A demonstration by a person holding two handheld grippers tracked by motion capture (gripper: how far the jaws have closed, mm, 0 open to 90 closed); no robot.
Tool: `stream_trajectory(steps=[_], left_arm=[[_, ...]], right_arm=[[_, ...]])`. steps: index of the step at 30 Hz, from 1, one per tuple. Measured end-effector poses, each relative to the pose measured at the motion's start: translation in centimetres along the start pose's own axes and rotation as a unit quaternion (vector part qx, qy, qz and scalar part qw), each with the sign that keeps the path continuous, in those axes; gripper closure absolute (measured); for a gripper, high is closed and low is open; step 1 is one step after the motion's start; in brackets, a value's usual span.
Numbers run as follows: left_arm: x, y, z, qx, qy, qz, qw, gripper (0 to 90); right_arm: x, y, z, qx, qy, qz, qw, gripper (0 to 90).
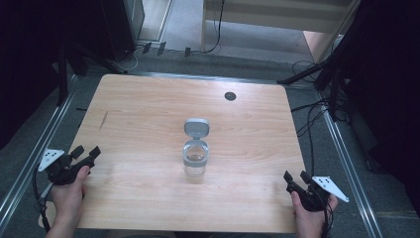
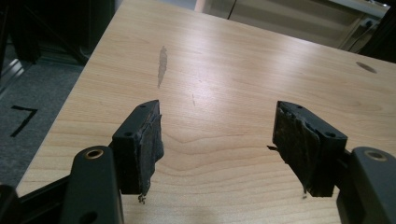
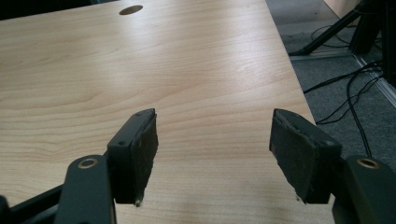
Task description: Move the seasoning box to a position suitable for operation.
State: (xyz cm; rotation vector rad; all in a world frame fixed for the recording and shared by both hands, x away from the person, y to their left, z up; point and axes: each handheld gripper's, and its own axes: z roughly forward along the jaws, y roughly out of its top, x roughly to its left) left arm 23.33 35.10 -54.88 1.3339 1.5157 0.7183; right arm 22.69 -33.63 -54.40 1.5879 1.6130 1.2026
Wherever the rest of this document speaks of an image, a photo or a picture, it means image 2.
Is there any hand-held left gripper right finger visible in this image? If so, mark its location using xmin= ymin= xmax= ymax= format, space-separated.
xmin=266 ymin=100 xmax=348 ymax=200

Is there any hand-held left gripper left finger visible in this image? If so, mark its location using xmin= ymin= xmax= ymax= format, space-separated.
xmin=108 ymin=99 xmax=165 ymax=205

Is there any beige cabinet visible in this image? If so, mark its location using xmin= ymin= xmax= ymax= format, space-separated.
xmin=193 ymin=0 xmax=390 ymax=53

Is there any black metal stand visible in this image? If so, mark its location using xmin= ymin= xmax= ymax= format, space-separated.
xmin=357 ymin=2 xmax=396 ymax=64

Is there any dark metal frame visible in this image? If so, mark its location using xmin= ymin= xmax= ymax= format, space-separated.
xmin=0 ymin=0 xmax=117 ymax=67

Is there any thin black cable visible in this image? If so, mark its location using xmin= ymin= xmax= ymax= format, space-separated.
xmin=226 ymin=0 xmax=238 ymax=21

